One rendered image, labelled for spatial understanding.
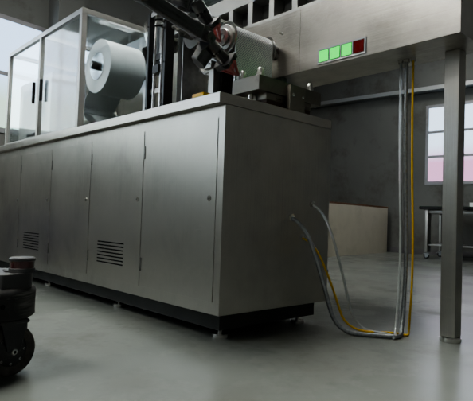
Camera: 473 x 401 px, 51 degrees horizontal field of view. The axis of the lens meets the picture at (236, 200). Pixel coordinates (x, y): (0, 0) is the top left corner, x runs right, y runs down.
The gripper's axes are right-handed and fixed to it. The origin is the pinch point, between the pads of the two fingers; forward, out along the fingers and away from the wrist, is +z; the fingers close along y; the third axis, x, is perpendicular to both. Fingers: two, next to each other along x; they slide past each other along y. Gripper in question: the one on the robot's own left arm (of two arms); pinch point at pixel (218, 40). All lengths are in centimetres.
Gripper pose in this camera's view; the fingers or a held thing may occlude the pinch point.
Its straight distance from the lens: 229.7
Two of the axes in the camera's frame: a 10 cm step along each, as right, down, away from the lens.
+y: 7.0, 0.8, -7.1
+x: 5.3, -7.2, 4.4
